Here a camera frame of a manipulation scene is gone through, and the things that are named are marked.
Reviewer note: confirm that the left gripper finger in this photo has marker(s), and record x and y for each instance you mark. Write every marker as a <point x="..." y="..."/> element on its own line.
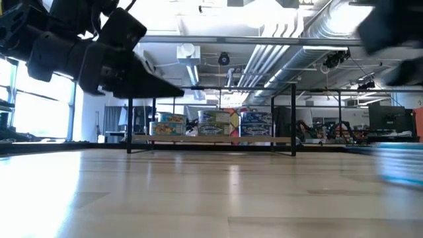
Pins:
<point x="142" y="84"/>

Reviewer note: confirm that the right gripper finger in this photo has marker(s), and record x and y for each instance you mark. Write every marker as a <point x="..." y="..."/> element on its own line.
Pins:
<point x="408" y="71"/>

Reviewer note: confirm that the green label can silver lid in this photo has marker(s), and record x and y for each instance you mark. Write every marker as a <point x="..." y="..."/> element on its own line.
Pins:
<point x="213" y="116"/>

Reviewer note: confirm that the green label can gold lid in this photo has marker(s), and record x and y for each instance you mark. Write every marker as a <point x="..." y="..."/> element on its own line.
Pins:
<point x="213" y="129"/>

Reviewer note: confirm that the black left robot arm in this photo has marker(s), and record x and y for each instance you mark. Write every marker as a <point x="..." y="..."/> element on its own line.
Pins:
<point x="33" y="20"/>

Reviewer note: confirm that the wooden shelf black metal legs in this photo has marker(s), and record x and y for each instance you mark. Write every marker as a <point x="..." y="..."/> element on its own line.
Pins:
<point x="231" y="139"/>

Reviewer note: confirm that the black ceiling spotlight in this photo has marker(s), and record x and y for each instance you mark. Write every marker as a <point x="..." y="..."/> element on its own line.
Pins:
<point x="366" y="85"/>
<point x="336" y="57"/>

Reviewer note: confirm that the grey curtain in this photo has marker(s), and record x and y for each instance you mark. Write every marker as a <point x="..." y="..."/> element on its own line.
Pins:
<point x="112" y="119"/>

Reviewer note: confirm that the black background monitor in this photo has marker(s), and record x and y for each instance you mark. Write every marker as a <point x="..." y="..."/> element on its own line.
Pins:
<point x="391" y="118"/>

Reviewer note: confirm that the orange panel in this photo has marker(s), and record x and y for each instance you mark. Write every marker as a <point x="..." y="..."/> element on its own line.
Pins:
<point x="418" y="124"/>

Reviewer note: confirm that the dark rack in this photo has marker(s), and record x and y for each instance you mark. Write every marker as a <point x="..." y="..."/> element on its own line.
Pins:
<point x="6" y="119"/>

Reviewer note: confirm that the red black background robots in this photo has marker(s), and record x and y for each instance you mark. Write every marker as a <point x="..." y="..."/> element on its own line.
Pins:
<point x="330" y="132"/>

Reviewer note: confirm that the colourful patterned panel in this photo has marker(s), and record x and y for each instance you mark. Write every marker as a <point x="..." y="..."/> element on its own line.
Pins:
<point x="235" y="119"/>

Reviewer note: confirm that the white ceiling pipes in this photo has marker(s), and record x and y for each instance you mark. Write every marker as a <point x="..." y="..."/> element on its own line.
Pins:
<point x="264" y="56"/>

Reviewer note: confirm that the grey overhead crossbar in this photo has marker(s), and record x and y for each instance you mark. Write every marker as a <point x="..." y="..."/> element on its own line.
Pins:
<point x="264" y="40"/>

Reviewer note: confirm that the black upright panel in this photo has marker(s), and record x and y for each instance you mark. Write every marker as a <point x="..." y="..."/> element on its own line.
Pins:
<point x="281" y="120"/>

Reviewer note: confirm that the white square duct box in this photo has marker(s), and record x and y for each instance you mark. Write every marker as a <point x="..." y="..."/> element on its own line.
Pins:
<point x="188" y="54"/>

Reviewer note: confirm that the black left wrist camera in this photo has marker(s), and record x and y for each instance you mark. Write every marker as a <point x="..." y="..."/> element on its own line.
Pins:
<point x="122" y="28"/>

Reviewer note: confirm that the thin black rig frame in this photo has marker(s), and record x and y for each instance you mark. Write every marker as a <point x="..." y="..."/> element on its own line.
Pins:
<point x="317" y="90"/>

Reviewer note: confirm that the silver round air duct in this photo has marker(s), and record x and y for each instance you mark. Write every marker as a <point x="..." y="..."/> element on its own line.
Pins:
<point x="307" y="56"/>

